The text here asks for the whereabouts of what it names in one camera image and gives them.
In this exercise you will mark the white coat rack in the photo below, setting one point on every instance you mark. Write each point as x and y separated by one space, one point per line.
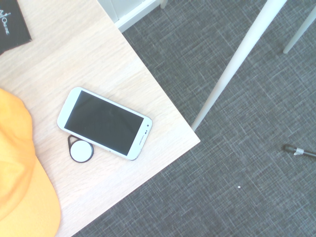
235 64

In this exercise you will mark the white cabinet base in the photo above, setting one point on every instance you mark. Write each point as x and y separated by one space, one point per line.
128 14

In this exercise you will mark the white smartphone with black screen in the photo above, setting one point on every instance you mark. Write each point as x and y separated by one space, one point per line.
103 122

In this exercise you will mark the black card with white lettering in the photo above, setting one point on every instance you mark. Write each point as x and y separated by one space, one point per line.
11 27

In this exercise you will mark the orange baseball cap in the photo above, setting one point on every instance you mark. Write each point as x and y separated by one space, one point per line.
17 172

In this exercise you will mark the black key fob, white disc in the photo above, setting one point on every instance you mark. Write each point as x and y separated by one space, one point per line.
81 149

